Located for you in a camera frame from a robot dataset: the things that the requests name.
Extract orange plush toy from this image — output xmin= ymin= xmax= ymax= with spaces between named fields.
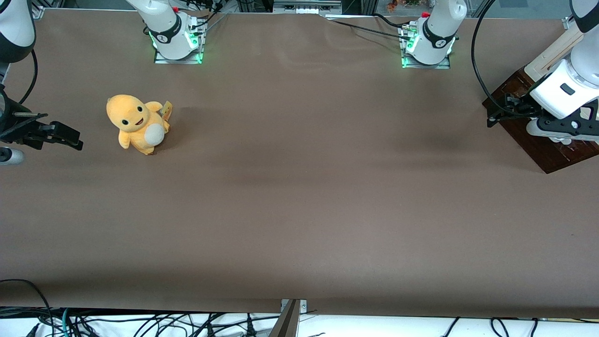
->
xmin=106 ymin=94 xmax=173 ymax=156

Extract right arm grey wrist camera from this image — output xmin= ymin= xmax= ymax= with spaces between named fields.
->
xmin=0 ymin=147 xmax=25 ymax=165

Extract brown slanted bar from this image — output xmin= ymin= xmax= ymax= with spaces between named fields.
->
xmin=268 ymin=300 xmax=301 ymax=337

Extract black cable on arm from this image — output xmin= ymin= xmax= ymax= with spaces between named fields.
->
xmin=471 ymin=0 xmax=520 ymax=117
xmin=18 ymin=48 xmax=39 ymax=107

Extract grey electronics box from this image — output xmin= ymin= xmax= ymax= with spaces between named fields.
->
xmin=273 ymin=0 xmax=343 ymax=15

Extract silver metal bracket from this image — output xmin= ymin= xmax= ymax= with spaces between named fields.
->
xmin=280 ymin=299 xmax=308 ymax=314

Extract black cables at arm base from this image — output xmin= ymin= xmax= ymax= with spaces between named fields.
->
xmin=180 ymin=0 xmax=230 ymax=36

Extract brown table cover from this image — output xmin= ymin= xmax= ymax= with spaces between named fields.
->
xmin=0 ymin=8 xmax=599 ymax=320

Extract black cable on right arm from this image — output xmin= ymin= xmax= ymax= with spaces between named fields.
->
xmin=18 ymin=48 xmax=39 ymax=107

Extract brown drawer with silver handle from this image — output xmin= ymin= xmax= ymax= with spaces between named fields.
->
xmin=482 ymin=87 xmax=599 ymax=174

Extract short curved black cable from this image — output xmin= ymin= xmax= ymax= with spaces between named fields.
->
xmin=373 ymin=13 xmax=409 ymax=29

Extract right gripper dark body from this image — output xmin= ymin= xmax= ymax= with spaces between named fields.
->
xmin=0 ymin=88 xmax=11 ymax=140

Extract tangled black cables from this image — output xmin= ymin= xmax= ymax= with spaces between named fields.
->
xmin=28 ymin=310 xmax=281 ymax=337

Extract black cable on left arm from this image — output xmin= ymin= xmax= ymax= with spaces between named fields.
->
xmin=471 ymin=0 xmax=520 ymax=117

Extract beige and brown drawer cabinet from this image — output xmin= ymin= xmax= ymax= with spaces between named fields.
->
xmin=496 ymin=19 xmax=599 ymax=155

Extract long black table cable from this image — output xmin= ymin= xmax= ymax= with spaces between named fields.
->
xmin=326 ymin=17 xmax=409 ymax=40

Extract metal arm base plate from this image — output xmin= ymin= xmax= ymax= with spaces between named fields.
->
xmin=153 ymin=44 xmax=204 ymax=65
xmin=401 ymin=54 xmax=451 ymax=70

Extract black looped cable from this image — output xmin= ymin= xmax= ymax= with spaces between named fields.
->
xmin=0 ymin=279 xmax=54 ymax=337

